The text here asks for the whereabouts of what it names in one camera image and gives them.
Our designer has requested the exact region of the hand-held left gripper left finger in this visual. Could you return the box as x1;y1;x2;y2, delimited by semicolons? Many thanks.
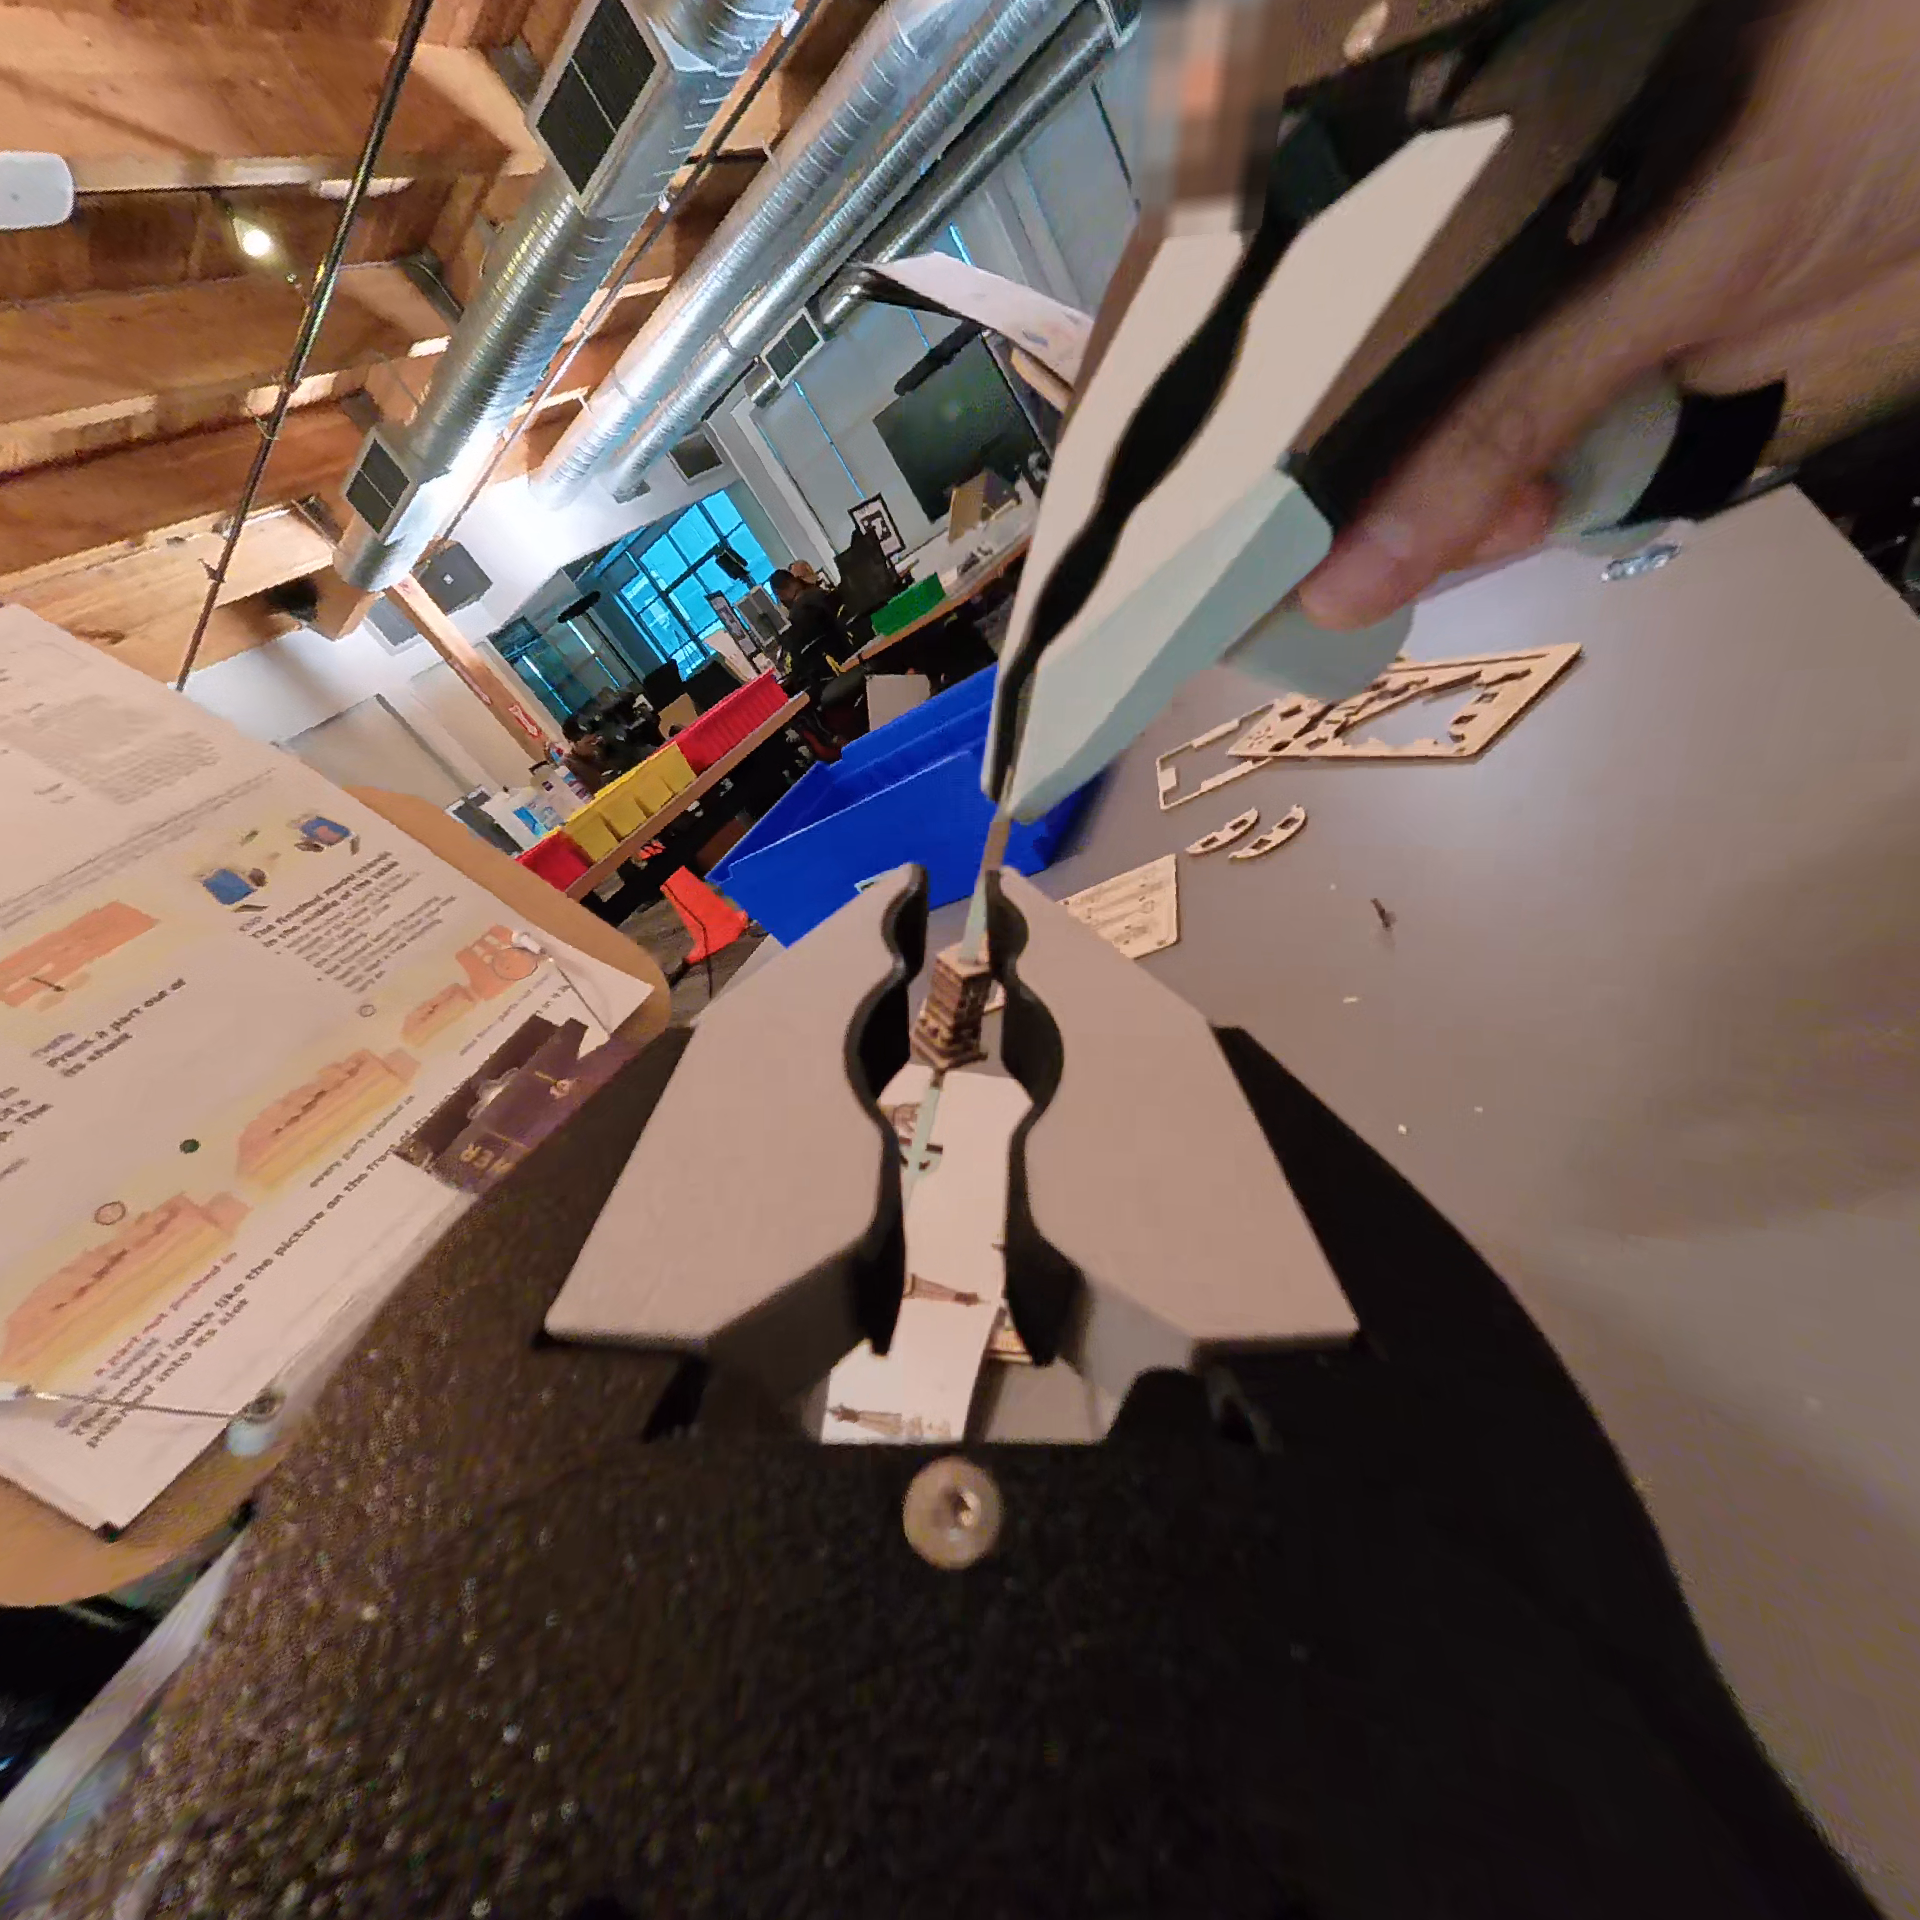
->
544;863;928;1445

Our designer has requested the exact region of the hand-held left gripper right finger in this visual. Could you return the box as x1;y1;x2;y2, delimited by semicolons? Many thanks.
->
988;870;1362;1441

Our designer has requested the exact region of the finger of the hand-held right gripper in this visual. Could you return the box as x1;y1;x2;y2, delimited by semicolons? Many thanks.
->
1005;117;1512;824
978;222;1258;804

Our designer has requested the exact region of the wooden tower spire model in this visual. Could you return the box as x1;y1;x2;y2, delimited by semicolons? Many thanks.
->
902;807;1009;1203

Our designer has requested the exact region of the wooden top desk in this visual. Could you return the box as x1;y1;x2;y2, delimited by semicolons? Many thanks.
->
567;689;816;905

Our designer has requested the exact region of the person's right hand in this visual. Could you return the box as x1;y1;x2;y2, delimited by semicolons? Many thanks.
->
1298;0;1920;635

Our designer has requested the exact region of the tilted document board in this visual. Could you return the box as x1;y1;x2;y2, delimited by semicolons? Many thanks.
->
848;251;1098;409

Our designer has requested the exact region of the purple tower kit package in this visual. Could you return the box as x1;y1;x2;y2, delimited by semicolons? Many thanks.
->
398;1017;647;1195

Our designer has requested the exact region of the folded instruction leaflet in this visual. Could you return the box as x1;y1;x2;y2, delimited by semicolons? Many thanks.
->
823;1062;1028;1445

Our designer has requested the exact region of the wooden document board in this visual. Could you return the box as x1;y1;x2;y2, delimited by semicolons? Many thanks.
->
0;599;672;1604

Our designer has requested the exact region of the orange floor sign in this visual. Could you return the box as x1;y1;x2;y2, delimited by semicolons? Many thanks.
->
660;870;751;965

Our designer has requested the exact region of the yellow plastic bin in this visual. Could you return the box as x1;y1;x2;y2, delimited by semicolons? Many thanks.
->
567;744;701;867

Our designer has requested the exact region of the wooden parts sheet with cutouts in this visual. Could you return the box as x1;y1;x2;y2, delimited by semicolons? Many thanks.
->
1226;641;1584;764

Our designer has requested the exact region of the tagged blue plastic bin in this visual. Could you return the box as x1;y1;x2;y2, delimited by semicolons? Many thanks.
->
704;660;1105;951

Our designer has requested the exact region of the large window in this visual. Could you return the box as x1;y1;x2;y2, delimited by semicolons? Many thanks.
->
490;485;783;724

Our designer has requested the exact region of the illustrated instruction sheet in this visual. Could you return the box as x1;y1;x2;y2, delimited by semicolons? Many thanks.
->
0;603;655;1537

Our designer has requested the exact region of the ceiling vent grille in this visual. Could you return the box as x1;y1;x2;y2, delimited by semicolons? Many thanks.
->
520;0;672;201

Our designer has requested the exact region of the wall monitor screen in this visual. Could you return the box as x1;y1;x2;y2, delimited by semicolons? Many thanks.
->
873;335;1055;521

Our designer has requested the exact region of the silver spiral air duct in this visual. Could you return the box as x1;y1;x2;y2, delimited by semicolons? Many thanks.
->
537;0;1150;515
328;0;817;597

